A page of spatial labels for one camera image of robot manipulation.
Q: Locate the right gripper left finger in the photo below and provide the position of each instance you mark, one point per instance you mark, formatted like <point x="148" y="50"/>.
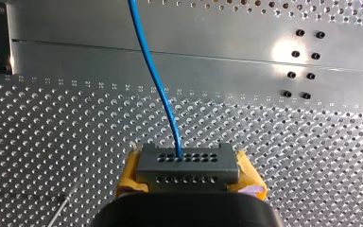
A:
<point x="128" y="179"/>

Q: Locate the metal post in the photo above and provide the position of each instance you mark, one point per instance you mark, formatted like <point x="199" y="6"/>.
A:
<point x="63" y="205"/>

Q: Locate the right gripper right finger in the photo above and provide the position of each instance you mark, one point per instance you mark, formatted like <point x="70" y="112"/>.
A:
<point x="249" y="179"/>

